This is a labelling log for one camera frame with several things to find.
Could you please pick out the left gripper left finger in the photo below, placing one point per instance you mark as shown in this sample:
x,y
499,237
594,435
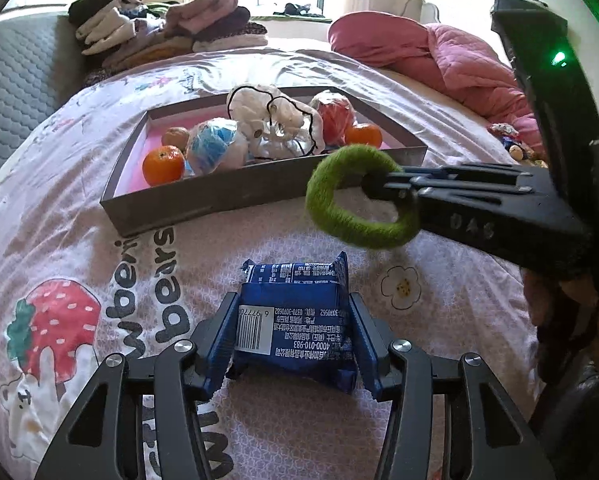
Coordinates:
x,y
101,435

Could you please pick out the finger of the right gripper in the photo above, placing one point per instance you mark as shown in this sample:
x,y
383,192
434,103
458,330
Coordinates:
x,y
472,173
403,193

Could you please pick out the small orange mandarin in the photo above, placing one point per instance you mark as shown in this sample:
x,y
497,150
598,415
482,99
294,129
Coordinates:
x,y
366,134

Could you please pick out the red surprise egg toy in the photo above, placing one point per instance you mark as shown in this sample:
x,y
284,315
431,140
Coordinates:
x,y
337,115

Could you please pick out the cream black-trimmed scrunchie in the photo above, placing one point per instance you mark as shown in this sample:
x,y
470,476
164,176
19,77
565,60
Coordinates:
x,y
275,125

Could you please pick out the blue cookie snack pack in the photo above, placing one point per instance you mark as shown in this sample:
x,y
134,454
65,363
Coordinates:
x,y
294,318

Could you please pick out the blue surprise egg toy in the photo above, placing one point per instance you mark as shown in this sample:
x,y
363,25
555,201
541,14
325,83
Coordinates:
x,y
216,145

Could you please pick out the brown walnut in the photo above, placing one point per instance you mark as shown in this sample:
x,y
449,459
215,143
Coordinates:
x,y
177,137

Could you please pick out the large orange mandarin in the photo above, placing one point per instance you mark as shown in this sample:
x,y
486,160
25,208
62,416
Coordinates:
x,y
163,165

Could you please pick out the person's right hand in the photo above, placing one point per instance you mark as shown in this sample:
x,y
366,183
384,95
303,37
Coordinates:
x,y
566,316

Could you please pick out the small colourful doll toy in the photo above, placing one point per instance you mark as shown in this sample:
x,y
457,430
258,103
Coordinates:
x,y
509,138

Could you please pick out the pink quilted duvet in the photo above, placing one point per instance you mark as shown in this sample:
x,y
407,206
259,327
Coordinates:
x,y
444,58

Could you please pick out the strawberry print bed sheet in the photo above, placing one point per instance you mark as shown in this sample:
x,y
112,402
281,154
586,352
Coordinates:
x,y
72,291

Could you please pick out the shallow grey cardboard box tray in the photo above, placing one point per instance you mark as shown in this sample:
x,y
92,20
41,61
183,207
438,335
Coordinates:
x,y
134,207

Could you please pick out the dark clothes on windowsill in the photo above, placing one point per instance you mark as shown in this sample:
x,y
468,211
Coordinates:
x,y
292,9

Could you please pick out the pile of folded clothes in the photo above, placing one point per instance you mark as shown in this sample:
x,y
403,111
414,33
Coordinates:
x,y
118,35

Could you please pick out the grey quilted headboard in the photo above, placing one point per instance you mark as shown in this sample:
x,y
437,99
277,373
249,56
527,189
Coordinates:
x,y
41,68

